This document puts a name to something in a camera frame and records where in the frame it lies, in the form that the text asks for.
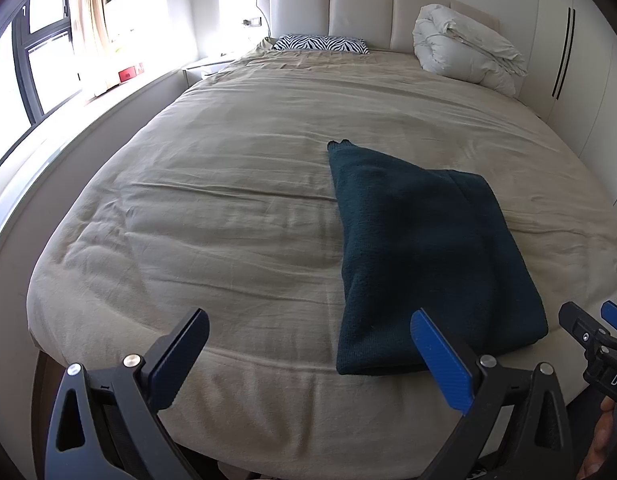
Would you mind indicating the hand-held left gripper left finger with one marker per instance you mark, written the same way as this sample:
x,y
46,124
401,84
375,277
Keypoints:
x,y
181,360

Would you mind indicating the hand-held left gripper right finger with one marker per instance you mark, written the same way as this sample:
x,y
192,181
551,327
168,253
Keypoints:
x,y
441,360

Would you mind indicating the dark green blanket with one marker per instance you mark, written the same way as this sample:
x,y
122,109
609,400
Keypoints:
x,y
428,240

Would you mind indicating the person's right hand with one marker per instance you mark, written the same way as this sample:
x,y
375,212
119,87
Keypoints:
x,y
601,440

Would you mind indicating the bed with beige cover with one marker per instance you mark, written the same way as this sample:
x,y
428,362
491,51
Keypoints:
x,y
213,185

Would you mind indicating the white wardrobe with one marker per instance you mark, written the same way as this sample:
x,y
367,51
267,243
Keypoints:
x,y
588,85

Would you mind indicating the white window ledge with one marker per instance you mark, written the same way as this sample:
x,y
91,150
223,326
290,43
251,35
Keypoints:
x,y
63,150

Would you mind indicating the red box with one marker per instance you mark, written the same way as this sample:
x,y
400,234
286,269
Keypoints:
x,y
130,72

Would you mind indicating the white nightstand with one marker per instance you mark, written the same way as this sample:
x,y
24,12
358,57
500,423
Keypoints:
x,y
203,67

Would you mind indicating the folded white duvet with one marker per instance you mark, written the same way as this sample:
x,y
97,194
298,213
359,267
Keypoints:
x,y
463,45

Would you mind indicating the zebra print pillow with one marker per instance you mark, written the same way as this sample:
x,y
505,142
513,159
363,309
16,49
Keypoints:
x,y
318,43

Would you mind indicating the dark framed window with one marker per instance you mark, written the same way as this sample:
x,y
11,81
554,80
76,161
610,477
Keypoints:
x,y
21,60

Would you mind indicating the beige curtain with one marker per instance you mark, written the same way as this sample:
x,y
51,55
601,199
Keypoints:
x,y
91,20

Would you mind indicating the cream padded headboard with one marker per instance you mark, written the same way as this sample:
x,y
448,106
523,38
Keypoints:
x,y
358,5

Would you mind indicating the wall socket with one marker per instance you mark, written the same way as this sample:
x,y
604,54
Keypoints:
x,y
252,22

